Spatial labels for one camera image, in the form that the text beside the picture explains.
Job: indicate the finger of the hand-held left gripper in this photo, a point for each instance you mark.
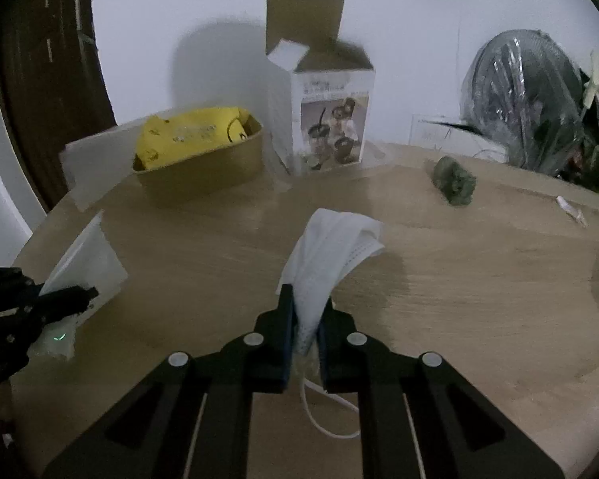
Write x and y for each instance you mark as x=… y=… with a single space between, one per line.
x=67 y=299

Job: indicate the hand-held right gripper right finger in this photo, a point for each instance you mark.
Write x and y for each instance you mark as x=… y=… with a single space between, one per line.
x=321 y=354

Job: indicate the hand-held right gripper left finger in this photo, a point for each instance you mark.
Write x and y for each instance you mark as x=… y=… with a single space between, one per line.
x=288 y=349

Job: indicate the white printed plastic bag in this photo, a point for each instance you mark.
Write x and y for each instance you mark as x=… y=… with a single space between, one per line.
x=90 y=259

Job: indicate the white face mask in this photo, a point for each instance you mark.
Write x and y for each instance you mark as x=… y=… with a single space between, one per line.
x=329 y=254

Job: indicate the white foam sheet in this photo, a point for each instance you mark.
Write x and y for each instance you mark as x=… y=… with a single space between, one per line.
x=97 y=159

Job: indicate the brown paper bowl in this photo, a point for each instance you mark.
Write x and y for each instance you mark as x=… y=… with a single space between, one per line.
x=204 y=174

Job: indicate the yellow plastic bag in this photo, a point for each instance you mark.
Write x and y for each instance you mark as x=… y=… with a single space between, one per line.
x=189 y=132

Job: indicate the green crumpled wad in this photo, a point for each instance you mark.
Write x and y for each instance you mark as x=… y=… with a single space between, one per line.
x=454 y=179

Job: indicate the dark brown door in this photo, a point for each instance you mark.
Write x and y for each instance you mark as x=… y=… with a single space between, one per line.
x=50 y=75

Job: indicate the open white cardboard box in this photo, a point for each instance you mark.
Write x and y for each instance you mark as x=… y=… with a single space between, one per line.
x=329 y=110

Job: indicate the small white wrapper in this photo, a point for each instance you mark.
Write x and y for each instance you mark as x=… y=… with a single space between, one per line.
x=571 y=211

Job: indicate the fan wrapped in plastic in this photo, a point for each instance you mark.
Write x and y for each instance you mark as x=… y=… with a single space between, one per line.
x=524 y=105

